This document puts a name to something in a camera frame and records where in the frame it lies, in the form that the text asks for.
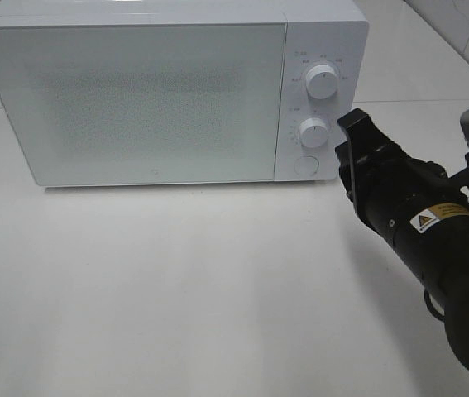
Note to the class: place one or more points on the white microwave oven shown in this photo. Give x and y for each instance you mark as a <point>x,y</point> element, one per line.
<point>316,32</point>

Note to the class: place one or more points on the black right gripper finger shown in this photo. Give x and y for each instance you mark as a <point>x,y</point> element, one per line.
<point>361,134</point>
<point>343,155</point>

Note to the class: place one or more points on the white microwave knob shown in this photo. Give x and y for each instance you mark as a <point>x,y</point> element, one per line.
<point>313,132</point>
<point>321,81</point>

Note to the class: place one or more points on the lower white microwave knob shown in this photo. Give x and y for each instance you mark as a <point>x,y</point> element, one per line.
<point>313,132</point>

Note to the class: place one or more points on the white microwave door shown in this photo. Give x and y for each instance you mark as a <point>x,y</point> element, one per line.
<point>110,105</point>

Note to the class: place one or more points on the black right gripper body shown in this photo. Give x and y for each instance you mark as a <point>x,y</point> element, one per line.
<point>398,188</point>

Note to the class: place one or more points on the upper white microwave knob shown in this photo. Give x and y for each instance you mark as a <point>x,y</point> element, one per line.
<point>321,81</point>

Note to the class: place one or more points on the round white door button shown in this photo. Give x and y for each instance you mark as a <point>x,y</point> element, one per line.
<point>306,166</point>

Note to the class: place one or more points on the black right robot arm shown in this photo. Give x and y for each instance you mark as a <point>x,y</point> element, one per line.
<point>441,261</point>

